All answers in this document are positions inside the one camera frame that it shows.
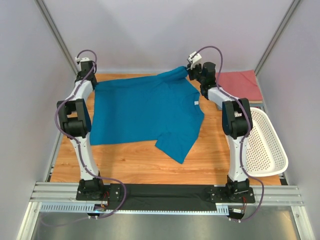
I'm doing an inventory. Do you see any blue t shirt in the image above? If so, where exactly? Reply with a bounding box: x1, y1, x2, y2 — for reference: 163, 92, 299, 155
90, 66, 205, 164

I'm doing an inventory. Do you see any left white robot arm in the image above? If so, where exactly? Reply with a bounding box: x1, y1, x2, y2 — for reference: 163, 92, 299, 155
55, 57, 106, 201

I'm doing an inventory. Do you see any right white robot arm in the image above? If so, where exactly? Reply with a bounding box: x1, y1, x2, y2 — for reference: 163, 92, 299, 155
187, 62, 255, 203

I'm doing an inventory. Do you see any folded red t shirt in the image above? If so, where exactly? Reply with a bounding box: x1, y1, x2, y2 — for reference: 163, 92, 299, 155
218, 70, 263, 101

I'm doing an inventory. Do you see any white perforated basket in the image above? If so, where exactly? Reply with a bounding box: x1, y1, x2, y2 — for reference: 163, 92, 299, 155
226, 106, 290, 179

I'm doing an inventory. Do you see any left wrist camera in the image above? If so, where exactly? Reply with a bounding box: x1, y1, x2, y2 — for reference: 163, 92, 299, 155
74, 56, 91, 66

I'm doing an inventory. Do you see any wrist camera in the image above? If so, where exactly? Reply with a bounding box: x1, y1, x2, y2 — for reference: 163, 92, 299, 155
187, 51, 202, 70
74, 56, 91, 66

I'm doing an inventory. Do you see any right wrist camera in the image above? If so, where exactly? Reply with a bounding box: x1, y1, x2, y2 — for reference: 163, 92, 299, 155
187, 51, 202, 70

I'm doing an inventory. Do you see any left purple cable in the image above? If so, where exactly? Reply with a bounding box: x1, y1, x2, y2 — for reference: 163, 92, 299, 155
39, 48, 130, 227

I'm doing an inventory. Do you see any left aluminium frame post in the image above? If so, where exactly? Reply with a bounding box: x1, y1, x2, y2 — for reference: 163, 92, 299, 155
34, 0, 78, 75

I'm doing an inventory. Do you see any aluminium frame post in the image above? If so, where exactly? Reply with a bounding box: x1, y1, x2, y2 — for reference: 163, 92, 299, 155
34, 0, 78, 75
254, 0, 303, 76

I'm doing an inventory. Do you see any right aluminium frame post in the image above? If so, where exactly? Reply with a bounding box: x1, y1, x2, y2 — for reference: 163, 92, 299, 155
254, 0, 303, 76

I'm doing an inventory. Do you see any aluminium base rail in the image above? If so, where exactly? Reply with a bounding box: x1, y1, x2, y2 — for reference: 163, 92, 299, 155
30, 182, 304, 206

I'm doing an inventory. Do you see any grey slotted cable duct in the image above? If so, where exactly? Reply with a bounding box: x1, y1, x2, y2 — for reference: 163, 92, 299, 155
39, 202, 246, 215

